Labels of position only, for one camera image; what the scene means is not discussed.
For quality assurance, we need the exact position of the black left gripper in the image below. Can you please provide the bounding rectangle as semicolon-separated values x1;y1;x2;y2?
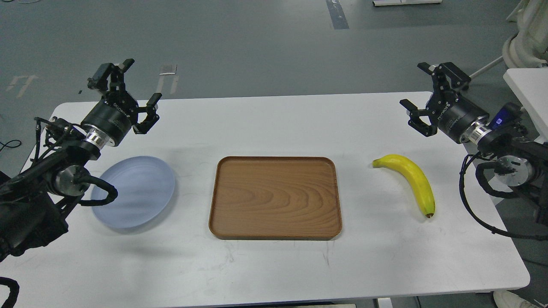
81;59;162;147

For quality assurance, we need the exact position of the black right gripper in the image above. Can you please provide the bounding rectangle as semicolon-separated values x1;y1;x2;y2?
399;62;489;144

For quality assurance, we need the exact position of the light blue plate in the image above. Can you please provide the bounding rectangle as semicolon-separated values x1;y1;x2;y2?
92;156;176;229

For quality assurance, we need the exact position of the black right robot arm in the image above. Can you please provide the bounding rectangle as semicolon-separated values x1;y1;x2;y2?
400;62;547;241

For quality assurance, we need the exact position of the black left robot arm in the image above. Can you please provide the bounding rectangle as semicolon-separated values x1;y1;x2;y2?
0;59;162;261

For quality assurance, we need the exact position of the yellow banana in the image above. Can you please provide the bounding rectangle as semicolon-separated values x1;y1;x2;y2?
372;154;436;219

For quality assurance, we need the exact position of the white office chair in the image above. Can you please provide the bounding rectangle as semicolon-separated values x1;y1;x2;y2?
470;0;548;79

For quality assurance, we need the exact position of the white bar on floor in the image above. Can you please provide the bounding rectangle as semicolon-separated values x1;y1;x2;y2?
372;0;443;7

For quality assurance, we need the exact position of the brown wooden tray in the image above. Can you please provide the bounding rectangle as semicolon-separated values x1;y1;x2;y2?
208;156;343;240

